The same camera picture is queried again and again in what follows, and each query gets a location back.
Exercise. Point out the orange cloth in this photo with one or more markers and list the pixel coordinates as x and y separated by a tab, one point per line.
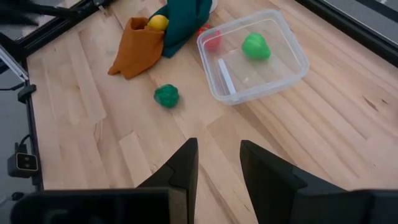
136	49

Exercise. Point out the silver metal bracket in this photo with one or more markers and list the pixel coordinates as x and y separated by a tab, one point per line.
14	63

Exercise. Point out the teal cloth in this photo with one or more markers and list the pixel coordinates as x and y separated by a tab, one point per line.
183	21

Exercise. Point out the dark green toy pepper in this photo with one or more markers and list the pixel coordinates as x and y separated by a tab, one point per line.
167	96

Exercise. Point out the clear plastic tupperware container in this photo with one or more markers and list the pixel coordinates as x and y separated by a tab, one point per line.
280	71

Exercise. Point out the small black table camera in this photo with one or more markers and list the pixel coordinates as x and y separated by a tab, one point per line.
25	161

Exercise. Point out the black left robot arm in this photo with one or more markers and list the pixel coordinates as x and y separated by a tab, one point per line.
15	14

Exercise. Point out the yellow toy lemon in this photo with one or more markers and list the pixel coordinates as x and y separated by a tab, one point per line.
158	22

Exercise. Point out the white plant pot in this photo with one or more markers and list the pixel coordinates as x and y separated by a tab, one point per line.
214	4

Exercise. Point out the red toy tomato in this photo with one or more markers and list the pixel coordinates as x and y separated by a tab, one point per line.
213	42

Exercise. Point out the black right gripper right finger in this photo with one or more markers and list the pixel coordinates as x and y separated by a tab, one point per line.
267	180

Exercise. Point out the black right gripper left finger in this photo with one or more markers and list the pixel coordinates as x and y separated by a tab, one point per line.
183	174

